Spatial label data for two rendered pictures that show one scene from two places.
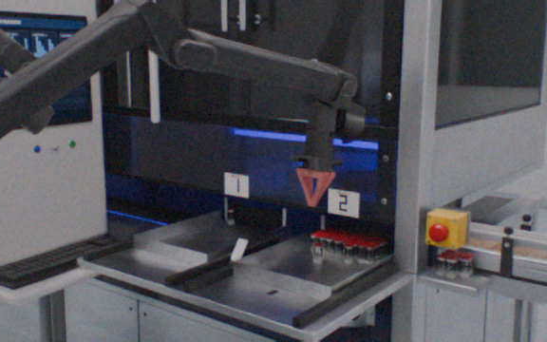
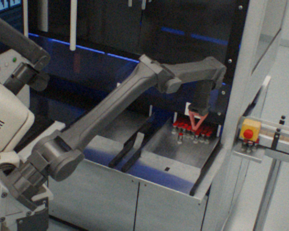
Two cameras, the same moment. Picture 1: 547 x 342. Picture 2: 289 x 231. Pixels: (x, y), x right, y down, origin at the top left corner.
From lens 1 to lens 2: 0.77 m
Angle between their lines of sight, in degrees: 24
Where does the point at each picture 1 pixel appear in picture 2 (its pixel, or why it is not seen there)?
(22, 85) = (102, 120)
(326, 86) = (214, 75)
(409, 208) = (233, 119)
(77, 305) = not seen: outside the picture
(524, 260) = (283, 143)
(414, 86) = (245, 59)
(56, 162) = (6, 73)
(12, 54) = (35, 53)
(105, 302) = not seen: hidden behind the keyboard
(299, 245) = (164, 128)
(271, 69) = (195, 76)
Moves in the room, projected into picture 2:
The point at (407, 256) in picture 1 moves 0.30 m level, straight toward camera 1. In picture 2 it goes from (228, 141) to (241, 183)
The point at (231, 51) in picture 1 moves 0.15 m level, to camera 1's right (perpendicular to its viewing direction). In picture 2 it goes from (182, 75) to (227, 75)
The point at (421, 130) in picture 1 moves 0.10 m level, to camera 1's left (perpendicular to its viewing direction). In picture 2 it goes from (245, 82) to (223, 82)
